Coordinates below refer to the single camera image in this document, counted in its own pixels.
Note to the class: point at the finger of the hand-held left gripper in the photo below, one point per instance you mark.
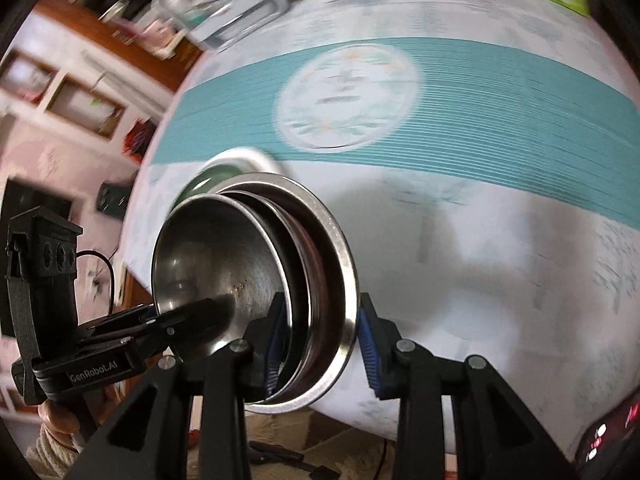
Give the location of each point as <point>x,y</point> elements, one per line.
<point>200,317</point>

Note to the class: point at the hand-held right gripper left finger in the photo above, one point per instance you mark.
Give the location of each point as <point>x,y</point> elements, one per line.
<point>274,355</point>

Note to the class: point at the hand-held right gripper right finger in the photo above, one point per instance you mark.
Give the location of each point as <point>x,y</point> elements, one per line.
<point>369,355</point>

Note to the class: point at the small steel bowl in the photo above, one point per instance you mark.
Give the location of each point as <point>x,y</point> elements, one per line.
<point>215,255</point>

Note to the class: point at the wide-rimmed steel bowl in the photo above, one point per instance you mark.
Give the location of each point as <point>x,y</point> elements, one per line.
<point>342,270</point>

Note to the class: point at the green plate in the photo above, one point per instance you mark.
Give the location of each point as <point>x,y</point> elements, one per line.
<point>200,185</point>

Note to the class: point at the person's left forearm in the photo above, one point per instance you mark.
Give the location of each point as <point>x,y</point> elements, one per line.
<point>50,455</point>

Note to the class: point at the person's left hand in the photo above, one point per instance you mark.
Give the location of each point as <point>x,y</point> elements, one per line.
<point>55,417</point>

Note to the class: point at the tree print tablecloth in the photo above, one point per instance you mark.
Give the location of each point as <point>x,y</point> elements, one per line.
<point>475,270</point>

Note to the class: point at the black device with red lights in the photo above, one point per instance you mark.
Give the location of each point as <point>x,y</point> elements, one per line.
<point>610,440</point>

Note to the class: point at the teal table mat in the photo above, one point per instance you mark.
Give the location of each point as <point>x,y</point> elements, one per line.
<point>500,120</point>

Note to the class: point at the clear plastic container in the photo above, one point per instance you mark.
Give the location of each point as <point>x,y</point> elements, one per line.
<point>225,5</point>

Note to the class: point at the black wall socket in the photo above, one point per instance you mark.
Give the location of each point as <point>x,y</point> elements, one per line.
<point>114,199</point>

